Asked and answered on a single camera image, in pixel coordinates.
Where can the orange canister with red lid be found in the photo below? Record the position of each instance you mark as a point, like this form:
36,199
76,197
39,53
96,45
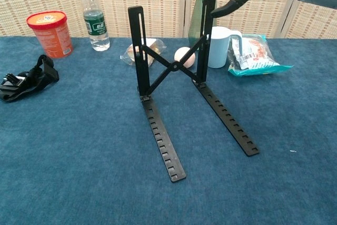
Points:
52,40

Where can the pale pink ball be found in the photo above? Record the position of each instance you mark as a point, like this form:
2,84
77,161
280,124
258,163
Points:
184,53

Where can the clear bottle with green label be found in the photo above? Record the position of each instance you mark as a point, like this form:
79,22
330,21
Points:
96,27

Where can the light blue mug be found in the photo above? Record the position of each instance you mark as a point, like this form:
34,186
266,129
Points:
218,48

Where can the plastic wrapped sandwich bread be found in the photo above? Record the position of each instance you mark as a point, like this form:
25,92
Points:
154,46

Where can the blue felt table cover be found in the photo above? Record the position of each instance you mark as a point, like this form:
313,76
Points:
79,143

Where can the woven folding screen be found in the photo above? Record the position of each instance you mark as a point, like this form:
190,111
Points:
163,3

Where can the black folding laptop stand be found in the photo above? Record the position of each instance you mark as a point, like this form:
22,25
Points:
168,156

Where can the white teal snack bag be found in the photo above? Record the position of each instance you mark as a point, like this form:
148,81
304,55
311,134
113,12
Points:
258,53

